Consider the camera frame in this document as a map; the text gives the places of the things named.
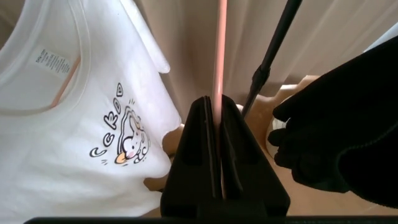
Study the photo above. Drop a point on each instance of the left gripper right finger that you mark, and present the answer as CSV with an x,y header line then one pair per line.
x,y
258,186

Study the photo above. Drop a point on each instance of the beige curtain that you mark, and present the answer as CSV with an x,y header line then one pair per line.
x,y
192,46

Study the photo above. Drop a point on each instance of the black clothes rack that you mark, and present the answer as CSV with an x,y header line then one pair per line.
x,y
267,62

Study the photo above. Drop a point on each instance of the white printed t-shirt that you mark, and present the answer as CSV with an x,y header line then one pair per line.
x,y
62,140

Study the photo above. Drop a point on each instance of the black garment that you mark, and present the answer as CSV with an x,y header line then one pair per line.
x,y
342,124

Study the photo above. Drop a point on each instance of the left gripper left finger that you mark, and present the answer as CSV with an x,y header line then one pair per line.
x,y
186,186

